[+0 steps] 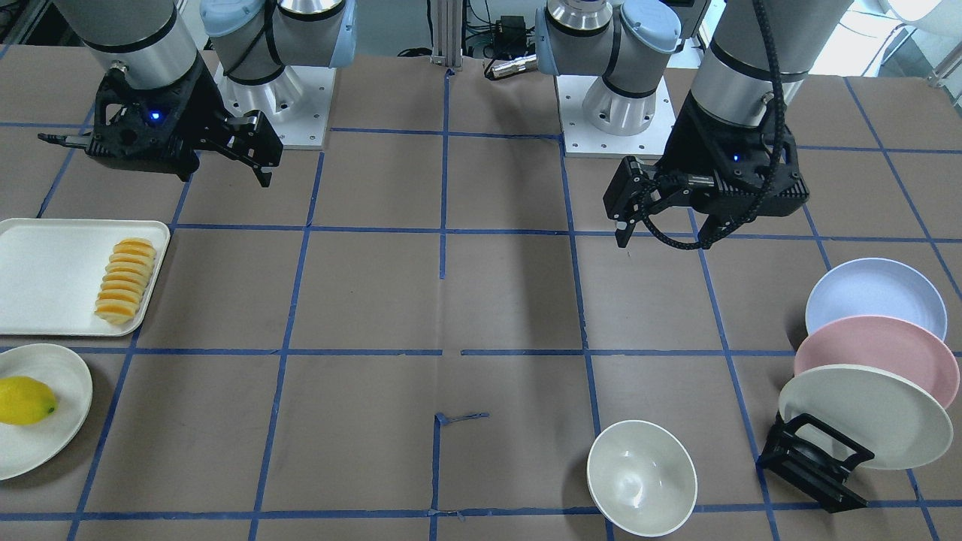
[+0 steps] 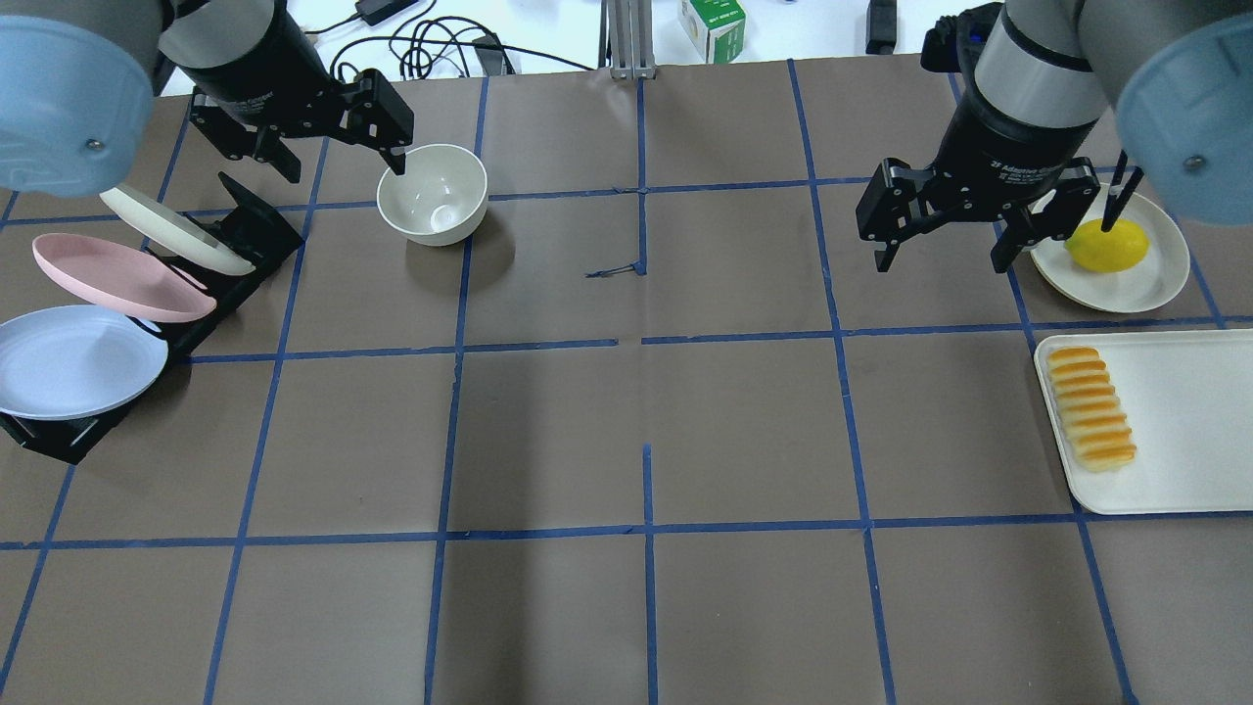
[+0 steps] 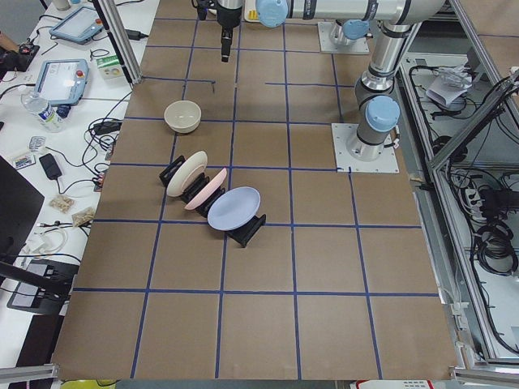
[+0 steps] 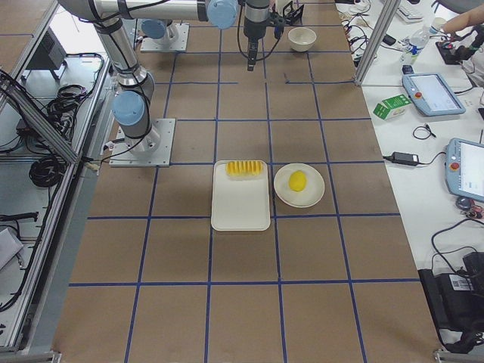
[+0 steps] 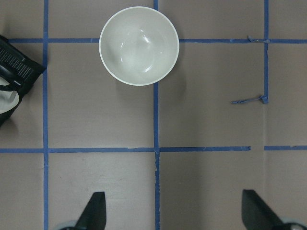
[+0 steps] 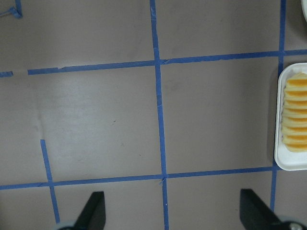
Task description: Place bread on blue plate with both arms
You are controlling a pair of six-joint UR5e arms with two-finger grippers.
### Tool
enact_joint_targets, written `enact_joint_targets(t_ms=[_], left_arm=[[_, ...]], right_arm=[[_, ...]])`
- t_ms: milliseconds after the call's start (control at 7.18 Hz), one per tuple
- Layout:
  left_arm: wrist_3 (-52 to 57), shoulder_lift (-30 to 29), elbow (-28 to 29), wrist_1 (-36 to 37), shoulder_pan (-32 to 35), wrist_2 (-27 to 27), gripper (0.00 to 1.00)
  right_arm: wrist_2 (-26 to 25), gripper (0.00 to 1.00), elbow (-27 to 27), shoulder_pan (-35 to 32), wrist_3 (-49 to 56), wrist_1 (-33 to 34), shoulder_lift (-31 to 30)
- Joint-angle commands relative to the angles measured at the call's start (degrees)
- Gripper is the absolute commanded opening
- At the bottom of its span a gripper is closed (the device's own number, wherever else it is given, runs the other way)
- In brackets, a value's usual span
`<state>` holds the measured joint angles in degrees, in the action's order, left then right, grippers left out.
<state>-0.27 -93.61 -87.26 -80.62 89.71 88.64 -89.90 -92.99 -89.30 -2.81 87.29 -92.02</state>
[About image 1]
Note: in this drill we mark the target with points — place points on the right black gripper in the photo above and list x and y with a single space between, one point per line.
200 111

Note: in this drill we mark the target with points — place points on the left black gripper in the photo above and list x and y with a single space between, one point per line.
693 145

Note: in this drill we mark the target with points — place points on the blue plate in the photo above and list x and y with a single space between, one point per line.
876 287

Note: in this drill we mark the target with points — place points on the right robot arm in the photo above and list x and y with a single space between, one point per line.
255 40

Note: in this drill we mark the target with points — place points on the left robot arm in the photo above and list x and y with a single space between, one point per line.
760 50

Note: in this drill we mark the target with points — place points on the pink plate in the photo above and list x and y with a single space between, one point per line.
886 343

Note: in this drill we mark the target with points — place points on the black plate rack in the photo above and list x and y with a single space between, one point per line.
811 469

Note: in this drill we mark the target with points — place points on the cream plate in rack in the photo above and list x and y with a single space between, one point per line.
897 420

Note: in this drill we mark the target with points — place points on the white plate under lemon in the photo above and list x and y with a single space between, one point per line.
26 447

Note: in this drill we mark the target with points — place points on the white rectangular tray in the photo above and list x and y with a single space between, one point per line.
51 270

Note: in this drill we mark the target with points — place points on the white bowl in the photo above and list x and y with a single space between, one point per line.
642 478

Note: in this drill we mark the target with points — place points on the yellow lemon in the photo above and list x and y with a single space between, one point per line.
26 401

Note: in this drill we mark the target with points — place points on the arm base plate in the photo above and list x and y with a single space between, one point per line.
599 123
297 103

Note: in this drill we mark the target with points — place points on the aluminium frame post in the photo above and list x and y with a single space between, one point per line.
447 22

